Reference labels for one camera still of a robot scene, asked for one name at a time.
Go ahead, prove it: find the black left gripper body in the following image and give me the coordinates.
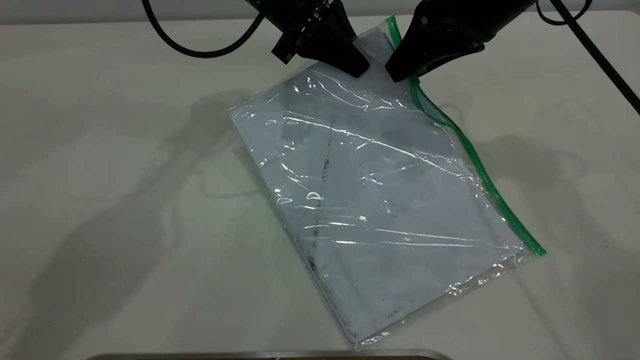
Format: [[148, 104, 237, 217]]
[[247, 0, 346, 65]]

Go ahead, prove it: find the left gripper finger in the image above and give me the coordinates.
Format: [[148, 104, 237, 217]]
[[295, 12, 371, 79]]

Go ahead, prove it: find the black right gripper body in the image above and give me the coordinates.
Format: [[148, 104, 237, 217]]
[[417, 0, 538, 53]]

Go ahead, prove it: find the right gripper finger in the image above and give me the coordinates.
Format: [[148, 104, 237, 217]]
[[414, 41, 487, 79], [384, 12, 453, 84]]

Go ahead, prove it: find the clear plastic green-zip bag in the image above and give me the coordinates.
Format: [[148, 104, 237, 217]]
[[227, 15, 547, 351]]

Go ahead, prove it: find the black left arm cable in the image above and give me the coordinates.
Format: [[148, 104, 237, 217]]
[[142, 0, 266, 59]]

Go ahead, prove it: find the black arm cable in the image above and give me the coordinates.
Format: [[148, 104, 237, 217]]
[[537, 0, 640, 115], [142, 0, 266, 59]]

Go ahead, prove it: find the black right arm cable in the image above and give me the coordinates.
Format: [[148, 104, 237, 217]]
[[537, 0, 640, 115]]

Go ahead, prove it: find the silver metal frame edge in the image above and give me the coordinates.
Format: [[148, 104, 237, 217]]
[[85, 348, 453, 360]]

